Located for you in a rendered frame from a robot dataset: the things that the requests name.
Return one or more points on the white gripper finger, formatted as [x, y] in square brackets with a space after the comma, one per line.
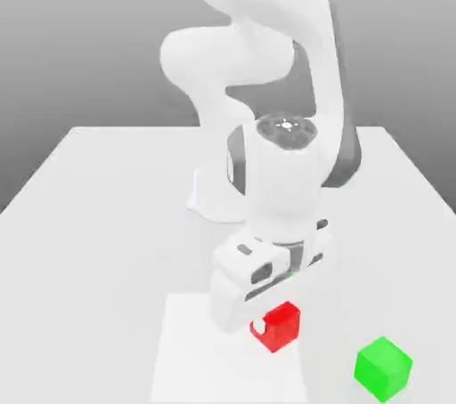
[258, 327]

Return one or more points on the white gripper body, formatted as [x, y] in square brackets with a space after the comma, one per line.
[228, 300]

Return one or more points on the small red cube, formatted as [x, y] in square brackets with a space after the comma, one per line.
[283, 329]

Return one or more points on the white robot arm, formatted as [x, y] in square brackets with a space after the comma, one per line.
[281, 183]

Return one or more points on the small green cube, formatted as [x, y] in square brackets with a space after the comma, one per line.
[383, 370]

